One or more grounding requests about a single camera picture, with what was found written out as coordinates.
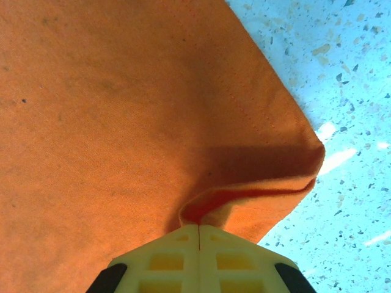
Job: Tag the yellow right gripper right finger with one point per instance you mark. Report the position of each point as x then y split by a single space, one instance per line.
232 262

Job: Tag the orange t-shirt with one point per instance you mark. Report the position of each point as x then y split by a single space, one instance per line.
107 122

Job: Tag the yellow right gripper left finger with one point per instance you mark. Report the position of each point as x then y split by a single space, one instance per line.
171 262

